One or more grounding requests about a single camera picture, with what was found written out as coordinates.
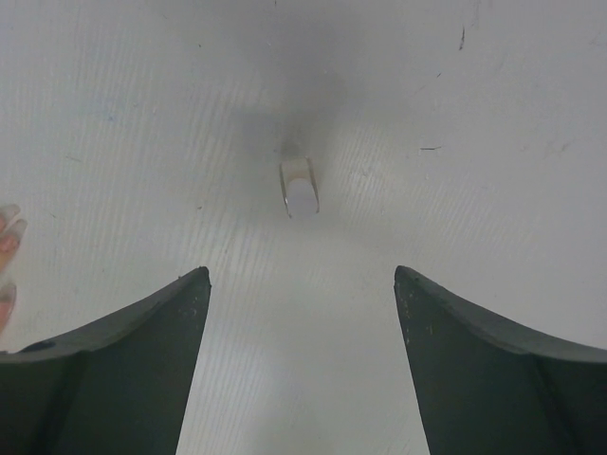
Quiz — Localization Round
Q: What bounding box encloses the clear nail polish bottle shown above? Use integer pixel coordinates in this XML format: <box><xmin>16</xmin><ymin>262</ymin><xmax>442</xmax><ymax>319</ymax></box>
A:
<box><xmin>280</xmin><ymin>157</ymin><xmax>320</xmax><ymax>218</ymax></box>

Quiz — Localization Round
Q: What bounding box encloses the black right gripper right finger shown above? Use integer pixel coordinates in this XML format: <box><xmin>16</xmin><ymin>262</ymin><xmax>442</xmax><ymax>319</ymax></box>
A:
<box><xmin>395</xmin><ymin>265</ymin><xmax>606</xmax><ymax>454</ymax></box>

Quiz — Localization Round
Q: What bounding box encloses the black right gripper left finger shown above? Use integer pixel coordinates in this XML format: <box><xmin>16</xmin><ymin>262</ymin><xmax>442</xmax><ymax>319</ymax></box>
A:
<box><xmin>1</xmin><ymin>267</ymin><xmax>211</xmax><ymax>454</ymax></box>

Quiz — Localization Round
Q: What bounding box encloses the mannequin hand with nails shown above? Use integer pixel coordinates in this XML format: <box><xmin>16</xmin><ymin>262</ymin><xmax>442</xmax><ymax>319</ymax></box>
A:
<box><xmin>0</xmin><ymin>204</ymin><xmax>28</xmax><ymax>332</ymax></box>

